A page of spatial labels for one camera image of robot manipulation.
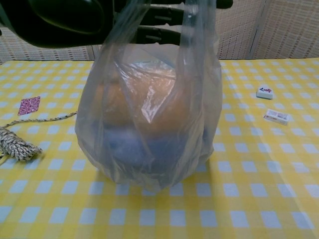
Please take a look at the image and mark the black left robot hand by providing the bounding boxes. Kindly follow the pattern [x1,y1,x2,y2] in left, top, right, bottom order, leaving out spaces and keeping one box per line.
[0,0,234,48]

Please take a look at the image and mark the translucent plastic bag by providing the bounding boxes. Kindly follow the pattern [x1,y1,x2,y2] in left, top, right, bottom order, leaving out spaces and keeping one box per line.
[74,0,223,192]

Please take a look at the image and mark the pink patterned paper square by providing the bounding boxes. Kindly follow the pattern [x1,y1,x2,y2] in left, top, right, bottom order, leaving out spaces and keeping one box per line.
[17,96,41,116]

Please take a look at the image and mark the orange plush toy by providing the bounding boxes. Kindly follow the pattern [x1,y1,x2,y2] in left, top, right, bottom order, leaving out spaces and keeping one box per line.
[92,62,200,140]

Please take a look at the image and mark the blue crumpled cloth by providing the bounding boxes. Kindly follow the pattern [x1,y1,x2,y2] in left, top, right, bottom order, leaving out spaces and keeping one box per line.
[99,119,212,175]

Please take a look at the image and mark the beige woven folding screen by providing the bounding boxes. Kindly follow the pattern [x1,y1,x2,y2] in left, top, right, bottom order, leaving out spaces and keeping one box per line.
[0,0,319,62]

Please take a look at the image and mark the white mahjong tile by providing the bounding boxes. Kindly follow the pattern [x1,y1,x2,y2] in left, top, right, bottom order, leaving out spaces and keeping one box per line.
[256,87,275,100]

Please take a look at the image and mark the small white red box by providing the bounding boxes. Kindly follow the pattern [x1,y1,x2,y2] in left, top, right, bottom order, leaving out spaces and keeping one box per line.
[264,109,290,125]

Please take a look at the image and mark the yellow white checkered tablecloth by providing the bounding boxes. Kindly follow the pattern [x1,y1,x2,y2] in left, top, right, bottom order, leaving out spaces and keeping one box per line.
[0,58,319,239]

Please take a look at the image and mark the beige braided rope coil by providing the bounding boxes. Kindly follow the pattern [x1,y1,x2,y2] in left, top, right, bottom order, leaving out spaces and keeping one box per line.
[0,111,78,165]

